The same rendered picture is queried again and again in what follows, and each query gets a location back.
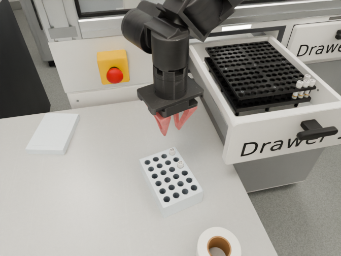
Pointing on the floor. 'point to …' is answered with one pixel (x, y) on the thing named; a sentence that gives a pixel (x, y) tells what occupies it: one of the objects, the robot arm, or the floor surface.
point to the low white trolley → (117, 188)
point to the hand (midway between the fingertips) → (170, 127)
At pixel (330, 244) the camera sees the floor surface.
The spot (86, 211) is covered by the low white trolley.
